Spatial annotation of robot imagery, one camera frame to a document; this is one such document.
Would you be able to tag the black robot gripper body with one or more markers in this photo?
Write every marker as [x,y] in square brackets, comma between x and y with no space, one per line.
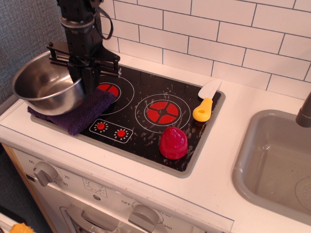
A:
[84,48]

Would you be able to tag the orange cloth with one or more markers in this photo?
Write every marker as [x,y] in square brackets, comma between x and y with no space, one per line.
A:
[18,228]

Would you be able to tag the grey left timer knob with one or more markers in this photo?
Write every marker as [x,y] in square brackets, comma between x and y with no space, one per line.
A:
[45,173]

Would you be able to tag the metal pot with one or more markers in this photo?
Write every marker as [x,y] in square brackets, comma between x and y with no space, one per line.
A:
[47,88]

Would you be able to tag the grey toy sink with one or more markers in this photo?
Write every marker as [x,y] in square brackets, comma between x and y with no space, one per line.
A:
[273,167]

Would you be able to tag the purple cloth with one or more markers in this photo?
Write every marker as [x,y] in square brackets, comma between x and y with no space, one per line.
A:
[78,119]

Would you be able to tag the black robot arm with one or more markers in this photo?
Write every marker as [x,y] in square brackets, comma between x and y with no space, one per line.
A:
[81,11]

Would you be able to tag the black toy stovetop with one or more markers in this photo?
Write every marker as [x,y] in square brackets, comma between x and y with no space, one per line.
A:
[145,105]

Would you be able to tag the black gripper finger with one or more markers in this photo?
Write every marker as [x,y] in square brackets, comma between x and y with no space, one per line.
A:
[90,77]
[75,72]

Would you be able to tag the grey oven door handle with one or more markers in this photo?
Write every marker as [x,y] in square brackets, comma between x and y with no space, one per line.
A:
[94,221]

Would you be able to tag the grey faucet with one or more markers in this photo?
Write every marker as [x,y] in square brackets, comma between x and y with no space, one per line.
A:
[303,117]

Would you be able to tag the grey right oven knob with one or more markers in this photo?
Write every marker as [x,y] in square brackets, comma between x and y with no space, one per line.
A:
[144,217]

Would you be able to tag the yellow handled toy knife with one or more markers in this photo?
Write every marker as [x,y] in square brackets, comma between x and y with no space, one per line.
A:
[202,112]

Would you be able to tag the red toy strawberry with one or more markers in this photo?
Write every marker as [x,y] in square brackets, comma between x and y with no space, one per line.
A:
[173,143]

